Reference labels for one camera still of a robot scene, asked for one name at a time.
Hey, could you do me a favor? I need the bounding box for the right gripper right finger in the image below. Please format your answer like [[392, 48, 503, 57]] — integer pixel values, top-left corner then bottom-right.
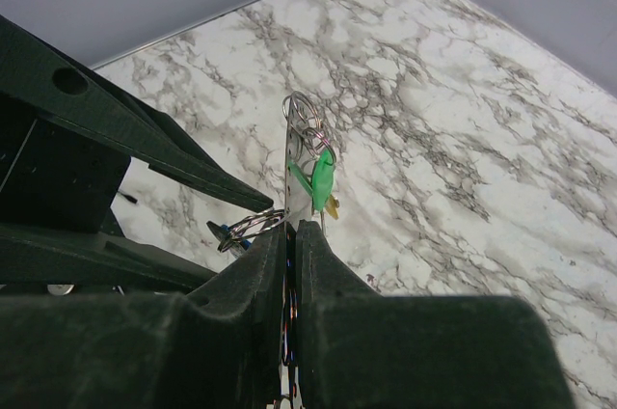
[[296, 222, 574, 408]]

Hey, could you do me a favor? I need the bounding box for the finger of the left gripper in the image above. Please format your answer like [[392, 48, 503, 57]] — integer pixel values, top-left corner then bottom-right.
[[1, 18, 273, 210], [1, 224, 216, 291]]

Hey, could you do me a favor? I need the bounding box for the key with blue tag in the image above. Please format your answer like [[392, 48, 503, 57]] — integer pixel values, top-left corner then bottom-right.
[[206, 221, 251, 259]]

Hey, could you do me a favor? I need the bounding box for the key with yellow tag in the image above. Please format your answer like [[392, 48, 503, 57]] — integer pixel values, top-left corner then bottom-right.
[[324, 194, 340, 220]]

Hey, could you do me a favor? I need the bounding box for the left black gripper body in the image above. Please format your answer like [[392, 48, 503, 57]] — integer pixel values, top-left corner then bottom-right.
[[1, 95, 130, 232]]

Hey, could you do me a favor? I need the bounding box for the key with green tag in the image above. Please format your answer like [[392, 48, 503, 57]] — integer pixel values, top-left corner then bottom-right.
[[287, 149, 336, 212]]

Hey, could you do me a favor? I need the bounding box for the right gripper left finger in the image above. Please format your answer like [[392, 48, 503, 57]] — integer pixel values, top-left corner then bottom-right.
[[1, 226, 286, 408]]

